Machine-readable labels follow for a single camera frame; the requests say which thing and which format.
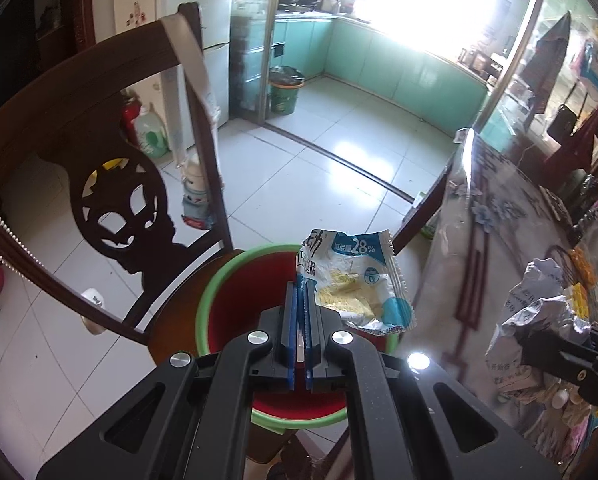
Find white paper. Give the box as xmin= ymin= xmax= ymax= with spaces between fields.
xmin=485 ymin=258 xmax=591 ymax=393

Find white blue snack wrapper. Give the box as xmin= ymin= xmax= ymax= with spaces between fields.
xmin=298 ymin=229 xmax=415 ymax=336

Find green kitchen trash bucket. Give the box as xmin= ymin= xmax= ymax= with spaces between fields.
xmin=269 ymin=65 xmax=305 ymax=115

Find teal kitchen cabinets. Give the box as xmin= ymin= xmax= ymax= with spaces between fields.
xmin=270 ymin=15 xmax=488 ymax=134

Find red bin green rim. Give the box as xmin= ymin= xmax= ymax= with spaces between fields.
xmin=195 ymin=244 xmax=400 ymax=430

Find floral plastic tablecloth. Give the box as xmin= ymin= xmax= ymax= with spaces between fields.
xmin=402 ymin=129 xmax=598 ymax=479

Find dark wooden chair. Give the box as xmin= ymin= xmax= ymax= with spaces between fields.
xmin=0 ymin=1 xmax=260 ymax=461

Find green detergent jug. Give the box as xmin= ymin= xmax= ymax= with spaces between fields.
xmin=133 ymin=105 xmax=168 ymax=158

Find white refrigerator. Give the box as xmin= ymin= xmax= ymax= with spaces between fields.
xmin=156 ymin=0 xmax=236 ymax=154

